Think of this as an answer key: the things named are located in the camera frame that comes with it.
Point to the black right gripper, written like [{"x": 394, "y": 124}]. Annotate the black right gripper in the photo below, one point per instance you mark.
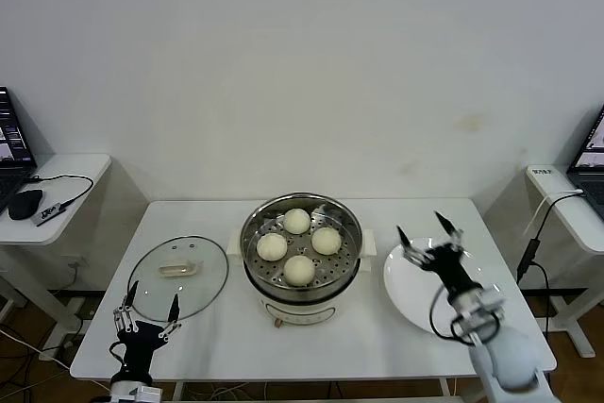
[{"x": 448, "y": 266}]

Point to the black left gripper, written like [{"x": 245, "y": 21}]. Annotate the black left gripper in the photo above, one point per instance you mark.
[{"x": 139, "y": 341}]

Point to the white steamed baozi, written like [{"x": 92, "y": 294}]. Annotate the white steamed baozi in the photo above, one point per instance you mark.
[
  {"x": 296, "y": 221},
  {"x": 326, "y": 240},
  {"x": 299, "y": 271},
  {"x": 271, "y": 247}
]

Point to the perforated steel steamer basket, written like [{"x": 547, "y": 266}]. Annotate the perforated steel steamer basket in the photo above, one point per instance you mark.
[{"x": 349, "y": 233}]

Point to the round white plate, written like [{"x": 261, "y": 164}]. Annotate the round white plate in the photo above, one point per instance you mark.
[{"x": 406, "y": 294}]

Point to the grey adapter with sticker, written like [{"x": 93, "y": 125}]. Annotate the grey adapter with sticker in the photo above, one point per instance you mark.
[{"x": 47, "y": 214}]

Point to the cream electric cooking pot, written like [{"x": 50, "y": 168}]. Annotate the cream electric cooking pot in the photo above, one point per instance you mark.
[{"x": 297, "y": 313}]

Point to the white side desk with mouse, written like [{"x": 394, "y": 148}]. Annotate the white side desk with mouse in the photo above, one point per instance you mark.
[{"x": 75, "y": 176}]

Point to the white side desk with label box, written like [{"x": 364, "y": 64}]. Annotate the white side desk with label box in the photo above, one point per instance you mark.
[{"x": 580, "y": 228}]

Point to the black computer mouse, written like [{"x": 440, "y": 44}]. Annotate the black computer mouse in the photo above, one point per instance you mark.
[{"x": 26, "y": 205}]

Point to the black laptop beside label box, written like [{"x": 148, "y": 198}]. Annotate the black laptop beside label box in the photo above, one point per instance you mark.
[{"x": 590, "y": 157}]

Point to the black laptop beside mouse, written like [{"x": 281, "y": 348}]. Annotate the black laptop beside mouse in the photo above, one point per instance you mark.
[{"x": 11, "y": 129}]

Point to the white wall socket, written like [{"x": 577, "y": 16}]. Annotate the white wall socket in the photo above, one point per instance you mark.
[{"x": 78, "y": 262}]

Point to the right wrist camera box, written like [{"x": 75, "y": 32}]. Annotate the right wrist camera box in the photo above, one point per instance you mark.
[{"x": 481, "y": 306}]

